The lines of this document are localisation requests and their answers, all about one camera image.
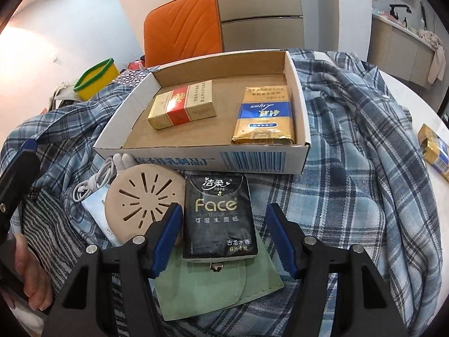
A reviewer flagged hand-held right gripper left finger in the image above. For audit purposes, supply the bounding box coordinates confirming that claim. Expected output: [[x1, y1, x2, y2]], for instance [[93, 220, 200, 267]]
[[42, 202, 185, 337]]

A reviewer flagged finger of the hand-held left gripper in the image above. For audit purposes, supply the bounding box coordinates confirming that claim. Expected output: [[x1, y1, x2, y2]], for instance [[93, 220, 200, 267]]
[[0, 138, 41, 245]]

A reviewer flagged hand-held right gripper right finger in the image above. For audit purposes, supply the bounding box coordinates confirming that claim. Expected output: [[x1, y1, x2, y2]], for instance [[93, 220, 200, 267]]
[[267, 203, 409, 337]]

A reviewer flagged beige round vented case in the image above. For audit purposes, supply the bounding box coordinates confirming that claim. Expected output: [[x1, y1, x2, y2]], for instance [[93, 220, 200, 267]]
[[104, 167, 187, 248]]

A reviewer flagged black tissue packet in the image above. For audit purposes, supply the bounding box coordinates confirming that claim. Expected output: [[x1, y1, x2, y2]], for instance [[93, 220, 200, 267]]
[[182, 174, 259, 262]]

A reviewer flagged green fabric pouch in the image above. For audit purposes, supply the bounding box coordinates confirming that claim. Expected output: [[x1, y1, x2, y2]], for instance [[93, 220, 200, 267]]
[[149, 232, 285, 311]]

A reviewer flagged light blue wipes packet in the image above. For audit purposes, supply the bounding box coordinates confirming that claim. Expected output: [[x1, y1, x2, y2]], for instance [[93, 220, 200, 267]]
[[81, 186, 123, 248]]

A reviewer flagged white cable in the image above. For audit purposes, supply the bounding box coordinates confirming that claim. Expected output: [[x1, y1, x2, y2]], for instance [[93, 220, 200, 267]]
[[73, 158, 116, 202]]

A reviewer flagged plush bunny hair tie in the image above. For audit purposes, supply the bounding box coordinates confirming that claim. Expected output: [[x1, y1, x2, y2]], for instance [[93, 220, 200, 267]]
[[112, 152, 136, 174]]

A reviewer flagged cardboard box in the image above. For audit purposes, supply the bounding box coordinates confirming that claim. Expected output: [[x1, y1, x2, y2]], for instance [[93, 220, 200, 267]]
[[93, 50, 312, 175]]

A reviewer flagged person's left hand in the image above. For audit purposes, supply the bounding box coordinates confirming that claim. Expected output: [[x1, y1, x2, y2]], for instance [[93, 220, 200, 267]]
[[15, 233, 54, 312]]

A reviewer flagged white cloth bag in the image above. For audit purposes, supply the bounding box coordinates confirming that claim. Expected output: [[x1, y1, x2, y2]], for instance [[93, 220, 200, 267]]
[[49, 82, 81, 110]]

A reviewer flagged grey striped cloth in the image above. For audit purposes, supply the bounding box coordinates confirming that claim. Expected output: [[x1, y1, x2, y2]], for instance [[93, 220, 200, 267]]
[[9, 183, 118, 337]]

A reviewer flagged yellow container with green rim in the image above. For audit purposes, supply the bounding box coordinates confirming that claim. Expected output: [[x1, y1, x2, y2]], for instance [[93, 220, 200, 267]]
[[74, 58, 120, 102]]

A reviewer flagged blue plaid shirt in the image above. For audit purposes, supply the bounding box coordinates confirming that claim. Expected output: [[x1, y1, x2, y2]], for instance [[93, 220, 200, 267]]
[[0, 47, 436, 337]]

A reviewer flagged gold and blue tissue packet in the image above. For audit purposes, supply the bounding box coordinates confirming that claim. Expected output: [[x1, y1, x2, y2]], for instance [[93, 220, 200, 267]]
[[230, 86, 298, 146]]

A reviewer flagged dotted patterned cloth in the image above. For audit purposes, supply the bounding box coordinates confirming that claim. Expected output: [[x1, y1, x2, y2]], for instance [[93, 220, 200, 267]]
[[114, 66, 155, 88]]

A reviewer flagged gold and red cigarette box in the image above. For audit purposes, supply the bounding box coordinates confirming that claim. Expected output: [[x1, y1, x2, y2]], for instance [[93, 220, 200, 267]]
[[147, 80, 217, 131]]

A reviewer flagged orange chair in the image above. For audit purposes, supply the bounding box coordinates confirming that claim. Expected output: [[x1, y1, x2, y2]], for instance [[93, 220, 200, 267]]
[[143, 0, 225, 68]]

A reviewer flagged sink counter cabinet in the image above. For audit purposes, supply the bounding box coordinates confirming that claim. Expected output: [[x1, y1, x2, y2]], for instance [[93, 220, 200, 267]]
[[366, 14, 449, 88]]

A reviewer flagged beige drawer cabinet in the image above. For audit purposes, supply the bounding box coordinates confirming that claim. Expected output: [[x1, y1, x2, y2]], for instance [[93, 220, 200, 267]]
[[189, 0, 304, 57]]

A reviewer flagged beige towel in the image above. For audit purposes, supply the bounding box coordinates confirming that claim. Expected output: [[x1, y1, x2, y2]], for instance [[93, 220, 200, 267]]
[[417, 30, 446, 84]]

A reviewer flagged black faucet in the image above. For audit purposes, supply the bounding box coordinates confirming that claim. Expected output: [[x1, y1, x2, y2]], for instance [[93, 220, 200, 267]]
[[389, 4, 411, 22]]

